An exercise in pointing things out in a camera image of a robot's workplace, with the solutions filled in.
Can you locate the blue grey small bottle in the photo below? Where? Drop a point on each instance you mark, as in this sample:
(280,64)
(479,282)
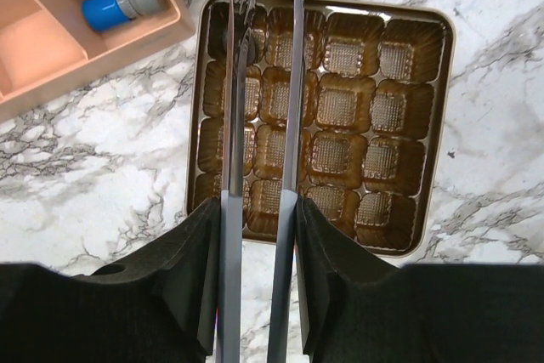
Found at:
(102,15)

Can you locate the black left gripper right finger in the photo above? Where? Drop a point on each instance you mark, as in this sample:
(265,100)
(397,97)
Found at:
(351,301)

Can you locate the gold chocolate tin box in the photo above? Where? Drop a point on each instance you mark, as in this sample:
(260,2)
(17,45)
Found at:
(374,98)

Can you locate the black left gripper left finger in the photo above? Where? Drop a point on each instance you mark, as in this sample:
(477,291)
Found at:
(168,289)

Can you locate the peach plastic desk organizer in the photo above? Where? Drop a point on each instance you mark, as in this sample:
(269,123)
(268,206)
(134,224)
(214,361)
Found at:
(48,48)

